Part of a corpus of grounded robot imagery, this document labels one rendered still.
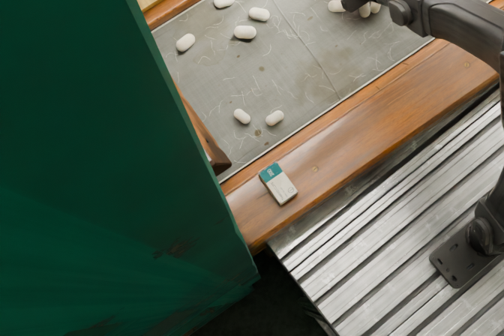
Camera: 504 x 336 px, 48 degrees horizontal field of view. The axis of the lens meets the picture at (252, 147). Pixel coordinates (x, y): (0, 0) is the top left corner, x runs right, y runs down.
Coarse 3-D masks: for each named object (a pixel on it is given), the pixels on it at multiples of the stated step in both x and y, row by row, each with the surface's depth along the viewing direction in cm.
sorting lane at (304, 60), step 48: (240, 0) 101; (288, 0) 101; (192, 48) 99; (240, 48) 99; (288, 48) 98; (336, 48) 98; (384, 48) 98; (192, 96) 97; (240, 96) 96; (288, 96) 96; (336, 96) 96; (240, 144) 94
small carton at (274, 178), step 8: (272, 168) 88; (280, 168) 88; (264, 176) 88; (272, 176) 88; (280, 176) 88; (272, 184) 88; (280, 184) 88; (288, 184) 88; (272, 192) 87; (280, 192) 87; (288, 192) 87; (296, 192) 87; (280, 200) 87
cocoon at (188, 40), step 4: (184, 36) 97; (188, 36) 97; (192, 36) 98; (180, 40) 97; (184, 40) 97; (188, 40) 97; (192, 40) 97; (176, 44) 97; (180, 44) 97; (184, 44) 97; (188, 44) 97; (192, 44) 98; (180, 48) 97; (184, 48) 97
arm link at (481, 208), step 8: (496, 184) 78; (496, 192) 79; (480, 200) 83; (488, 200) 81; (496, 200) 79; (480, 208) 84; (488, 208) 82; (496, 208) 80; (488, 216) 83; (496, 216) 80; (496, 224) 81; (496, 232) 82; (496, 240) 83
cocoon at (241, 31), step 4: (236, 28) 97; (240, 28) 97; (244, 28) 97; (248, 28) 97; (252, 28) 97; (236, 32) 97; (240, 32) 97; (244, 32) 97; (248, 32) 97; (252, 32) 97; (236, 36) 98; (240, 36) 98; (244, 36) 98; (248, 36) 97; (252, 36) 98
